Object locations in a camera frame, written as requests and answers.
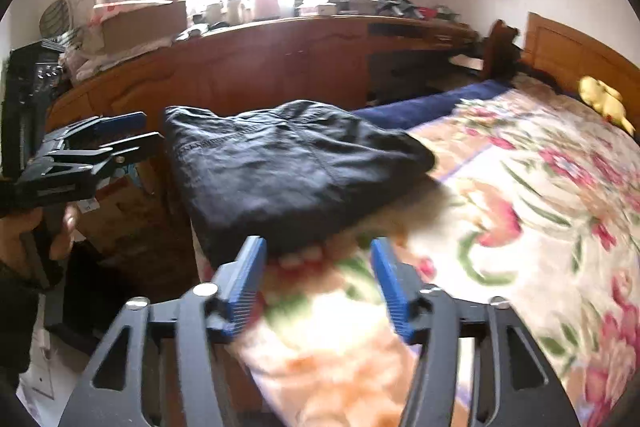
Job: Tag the person's left hand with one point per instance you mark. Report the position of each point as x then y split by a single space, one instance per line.
23 235

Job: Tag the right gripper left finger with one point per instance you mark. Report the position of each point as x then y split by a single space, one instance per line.
122 383

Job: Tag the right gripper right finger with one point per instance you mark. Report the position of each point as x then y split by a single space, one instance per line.
484 349

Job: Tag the wooden chair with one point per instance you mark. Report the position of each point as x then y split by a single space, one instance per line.
500 54

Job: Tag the cardboard box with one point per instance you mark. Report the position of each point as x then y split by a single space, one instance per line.
126 24

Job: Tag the floral bed blanket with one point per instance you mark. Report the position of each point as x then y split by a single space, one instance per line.
536 200

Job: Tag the navy blue bed sheet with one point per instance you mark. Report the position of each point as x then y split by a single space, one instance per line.
411 113

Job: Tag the pink bottle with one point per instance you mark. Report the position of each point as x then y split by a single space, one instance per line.
266 9

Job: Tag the yellow plush toy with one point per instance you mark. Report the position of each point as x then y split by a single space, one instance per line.
605 101

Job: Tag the wooden bed headboard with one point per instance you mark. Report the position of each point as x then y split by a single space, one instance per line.
568 55

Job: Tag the black jacket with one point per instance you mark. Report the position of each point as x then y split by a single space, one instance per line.
294 174

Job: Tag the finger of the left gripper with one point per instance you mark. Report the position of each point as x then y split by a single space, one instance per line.
136 148
120 124

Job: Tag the long wooden desk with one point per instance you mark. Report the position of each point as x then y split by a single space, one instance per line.
258 65

